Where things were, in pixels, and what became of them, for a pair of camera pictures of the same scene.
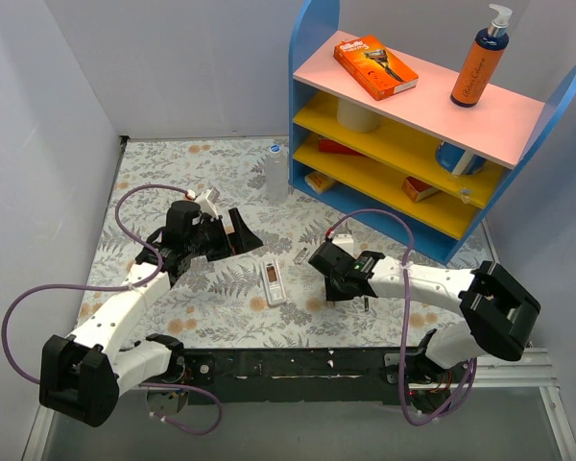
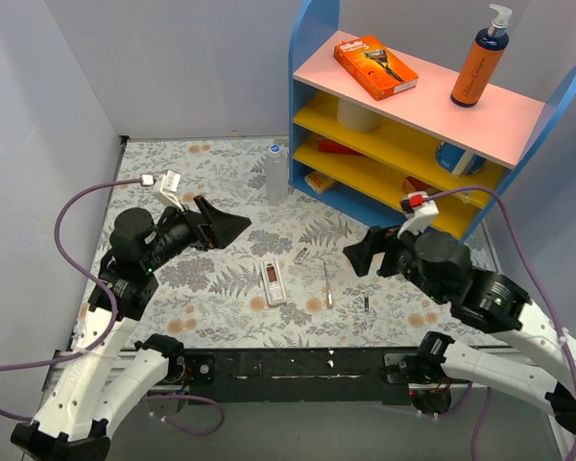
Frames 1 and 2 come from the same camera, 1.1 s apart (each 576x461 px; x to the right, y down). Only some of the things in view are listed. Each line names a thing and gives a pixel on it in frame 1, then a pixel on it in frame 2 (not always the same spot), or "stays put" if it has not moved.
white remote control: (274, 282) stays put
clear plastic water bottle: (276, 176) stays put
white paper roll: (355, 118) stays put
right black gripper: (330, 280) to (381, 254)
